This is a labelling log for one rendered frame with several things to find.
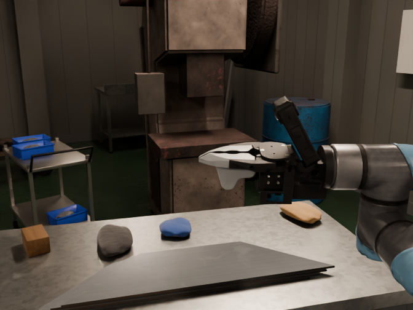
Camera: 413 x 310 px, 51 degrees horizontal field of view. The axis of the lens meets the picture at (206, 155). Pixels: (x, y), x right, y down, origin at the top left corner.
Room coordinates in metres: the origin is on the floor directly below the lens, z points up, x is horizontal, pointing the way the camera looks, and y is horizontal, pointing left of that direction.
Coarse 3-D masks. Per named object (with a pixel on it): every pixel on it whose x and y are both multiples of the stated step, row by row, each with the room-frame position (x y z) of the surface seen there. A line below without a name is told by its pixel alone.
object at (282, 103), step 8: (280, 104) 0.66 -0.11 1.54; (288, 104) 0.65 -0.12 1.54; (280, 112) 0.65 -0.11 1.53; (288, 112) 0.65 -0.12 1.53; (296, 112) 0.66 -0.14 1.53; (280, 120) 0.66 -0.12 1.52; (288, 120) 0.65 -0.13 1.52; (296, 120) 0.65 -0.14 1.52; (288, 128) 0.65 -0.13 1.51; (296, 128) 0.65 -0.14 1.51; (296, 136) 0.65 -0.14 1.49; (304, 136) 0.65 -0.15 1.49; (296, 144) 0.65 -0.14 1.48; (304, 144) 0.65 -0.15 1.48; (304, 152) 0.66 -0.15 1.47; (312, 152) 0.66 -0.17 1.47; (304, 160) 0.66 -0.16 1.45; (312, 160) 0.66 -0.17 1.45
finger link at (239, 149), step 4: (216, 148) 0.69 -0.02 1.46; (220, 148) 0.69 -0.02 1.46; (224, 148) 0.69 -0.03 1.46; (228, 148) 0.69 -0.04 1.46; (232, 148) 0.69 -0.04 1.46; (236, 148) 0.69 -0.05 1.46; (240, 148) 0.69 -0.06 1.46; (244, 148) 0.69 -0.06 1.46; (248, 148) 0.69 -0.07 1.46; (252, 148) 0.69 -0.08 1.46; (208, 152) 0.68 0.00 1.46; (212, 152) 0.68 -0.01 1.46; (216, 152) 0.68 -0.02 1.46; (220, 152) 0.68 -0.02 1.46; (224, 152) 0.68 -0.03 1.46; (228, 152) 0.68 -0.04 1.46; (232, 152) 0.68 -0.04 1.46; (236, 152) 0.68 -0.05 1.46; (240, 152) 0.68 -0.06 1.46; (244, 152) 0.68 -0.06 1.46; (248, 152) 0.68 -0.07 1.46; (252, 152) 0.69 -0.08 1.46; (200, 156) 0.68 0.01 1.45
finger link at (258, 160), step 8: (232, 160) 0.64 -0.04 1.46; (240, 160) 0.64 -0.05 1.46; (248, 160) 0.64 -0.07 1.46; (256, 160) 0.64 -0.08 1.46; (264, 160) 0.64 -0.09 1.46; (232, 168) 0.65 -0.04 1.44; (240, 168) 0.65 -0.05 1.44; (248, 168) 0.63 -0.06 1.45; (256, 168) 0.63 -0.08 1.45; (264, 168) 0.63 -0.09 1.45; (272, 168) 0.63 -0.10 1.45
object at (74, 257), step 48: (0, 240) 1.18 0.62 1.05; (96, 240) 1.18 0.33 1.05; (144, 240) 1.18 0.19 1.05; (192, 240) 1.18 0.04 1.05; (240, 240) 1.18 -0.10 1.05; (288, 240) 1.18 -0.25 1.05; (336, 240) 1.18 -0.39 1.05; (0, 288) 0.93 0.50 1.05; (48, 288) 0.93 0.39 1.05; (240, 288) 0.93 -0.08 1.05; (288, 288) 0.93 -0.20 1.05; (336, 288) 0.93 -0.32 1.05; (384, 288) 0.93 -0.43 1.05
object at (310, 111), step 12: (264, 108) 4.28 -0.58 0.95; (300, 108) 4.00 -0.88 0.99; (312, 108) 4.00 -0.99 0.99; (324, 108) 4.07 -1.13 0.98; (264, 120) 4.27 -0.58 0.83; (276, 120) 4.09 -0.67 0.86; (300, 120) 3.99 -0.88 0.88; (312, 120) 4.01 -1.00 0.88; (324, 120) 4.08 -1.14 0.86; (264, 132) 4.25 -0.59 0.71; (276, 132) 4.09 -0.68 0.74; (312, 132) 4.01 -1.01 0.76; (324, 132) 4.10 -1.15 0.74; (288, 144) 4.02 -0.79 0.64; (312, 144) 4.01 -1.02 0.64; (324, 144) 4.11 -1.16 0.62; (300, 156) 3.99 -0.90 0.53
